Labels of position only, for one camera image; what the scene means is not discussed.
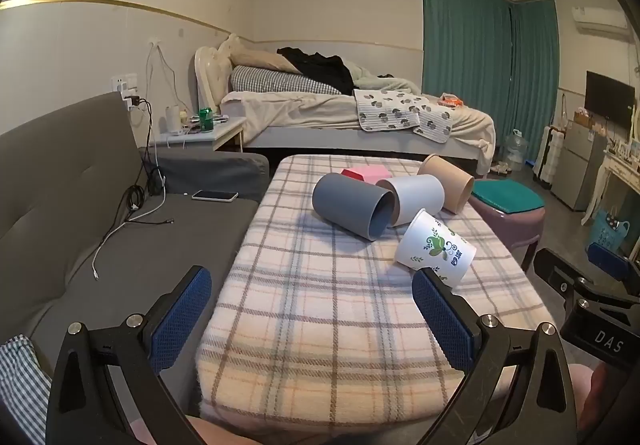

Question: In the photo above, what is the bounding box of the white plastic cup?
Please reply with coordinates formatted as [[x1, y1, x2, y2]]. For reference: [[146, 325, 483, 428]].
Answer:
[[376, 174, 445, 226]]

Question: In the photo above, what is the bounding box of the white cup green print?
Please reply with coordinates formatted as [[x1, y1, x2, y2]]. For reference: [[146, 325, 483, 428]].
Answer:
[[395, 209, 476, 288]]

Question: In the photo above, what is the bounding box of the beige plastic cup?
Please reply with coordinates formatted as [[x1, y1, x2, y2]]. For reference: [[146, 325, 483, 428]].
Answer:
[[418, 155, 474, 213]]

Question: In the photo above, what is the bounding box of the dark grey plastic cup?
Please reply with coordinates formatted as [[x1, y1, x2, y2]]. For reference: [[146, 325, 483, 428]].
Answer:
[[312, 173, 395, 241]]

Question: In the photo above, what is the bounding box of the blue laundry basket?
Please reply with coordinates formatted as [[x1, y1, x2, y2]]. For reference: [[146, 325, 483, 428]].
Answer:
[[587, 210, 630, 252]]

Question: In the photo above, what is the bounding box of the checkered cloth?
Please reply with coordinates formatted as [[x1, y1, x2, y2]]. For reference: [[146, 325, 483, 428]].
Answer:
[[1, 335, 51, 445]]

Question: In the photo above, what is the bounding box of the white dresser table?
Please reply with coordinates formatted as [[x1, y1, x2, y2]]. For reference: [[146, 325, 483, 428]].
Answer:
[[580, 150, 639, 225]]

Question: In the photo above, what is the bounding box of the purple stool teal cushion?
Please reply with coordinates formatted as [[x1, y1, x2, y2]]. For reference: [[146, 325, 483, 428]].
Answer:
[[469, 179, 546, 272]]

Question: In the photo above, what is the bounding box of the silver mini fridge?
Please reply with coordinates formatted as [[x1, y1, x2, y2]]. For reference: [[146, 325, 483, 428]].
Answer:
[[551, 122, 608, 212]]

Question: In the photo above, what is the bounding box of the water jug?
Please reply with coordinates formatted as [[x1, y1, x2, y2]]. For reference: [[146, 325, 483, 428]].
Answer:
[[502, 129, 528, 172]]

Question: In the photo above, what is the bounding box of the plaid blanket on table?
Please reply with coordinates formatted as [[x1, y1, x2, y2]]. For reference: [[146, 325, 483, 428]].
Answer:
[[195, 152, 558, 431]]

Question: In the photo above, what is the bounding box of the grey sofa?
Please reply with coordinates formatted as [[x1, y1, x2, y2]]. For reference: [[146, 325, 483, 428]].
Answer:
[[0, 91, 271, 376]]

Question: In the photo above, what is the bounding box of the pink red geometric box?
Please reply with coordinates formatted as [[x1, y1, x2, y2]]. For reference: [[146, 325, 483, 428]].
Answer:
[[342, 165, 392, 185]]

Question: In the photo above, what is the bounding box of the teal curtain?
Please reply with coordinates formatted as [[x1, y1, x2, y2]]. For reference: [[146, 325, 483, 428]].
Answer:
[[422, 0, 560, 160]]

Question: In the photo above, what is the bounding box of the air conditioner unit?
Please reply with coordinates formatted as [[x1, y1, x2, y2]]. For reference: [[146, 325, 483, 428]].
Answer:
[[572, 6, 632, 42]]

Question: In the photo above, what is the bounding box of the smartphone on sofa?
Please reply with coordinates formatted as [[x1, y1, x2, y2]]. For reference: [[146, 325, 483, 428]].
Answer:
[[191, 190, 239, 202]]

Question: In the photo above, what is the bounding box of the patterned white mat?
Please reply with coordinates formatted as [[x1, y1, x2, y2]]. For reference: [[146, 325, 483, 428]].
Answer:
[[355, 90, 454, 144]]

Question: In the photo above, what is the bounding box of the white bedside table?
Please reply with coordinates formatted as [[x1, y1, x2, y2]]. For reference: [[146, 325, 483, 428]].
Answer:
[[153, 117, 245, 152]]

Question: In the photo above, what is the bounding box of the bed with beige sheets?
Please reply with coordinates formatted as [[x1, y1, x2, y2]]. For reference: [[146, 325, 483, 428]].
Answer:
[[194, 35, 497, 176]]

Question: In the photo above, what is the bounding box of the black clothing pile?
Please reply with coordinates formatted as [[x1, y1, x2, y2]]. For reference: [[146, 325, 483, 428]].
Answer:
[[277, 46, 356, 95]]

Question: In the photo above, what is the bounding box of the green can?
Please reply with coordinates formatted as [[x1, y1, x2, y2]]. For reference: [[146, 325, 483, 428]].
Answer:
[[198, 107, 214, 132]]

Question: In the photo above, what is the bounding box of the checkered pillow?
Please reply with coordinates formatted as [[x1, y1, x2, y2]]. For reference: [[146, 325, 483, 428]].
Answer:
[[229, 66, 340, 95]]

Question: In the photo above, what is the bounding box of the white charging cable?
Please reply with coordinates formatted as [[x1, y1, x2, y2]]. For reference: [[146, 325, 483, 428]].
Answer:
[[91, 149, 170, 281]]

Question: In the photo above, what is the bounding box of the wall television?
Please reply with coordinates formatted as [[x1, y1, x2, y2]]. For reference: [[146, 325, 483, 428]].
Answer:
[[585, 72, 636, 131]]

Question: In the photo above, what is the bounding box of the black cable bundle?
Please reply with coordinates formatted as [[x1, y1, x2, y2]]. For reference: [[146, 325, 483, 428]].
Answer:
[[115, 96, 176, 226]]

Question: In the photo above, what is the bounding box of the wall power outlet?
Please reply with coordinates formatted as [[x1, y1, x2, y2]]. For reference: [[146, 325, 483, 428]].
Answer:
[[111, 74, 139, 100]]

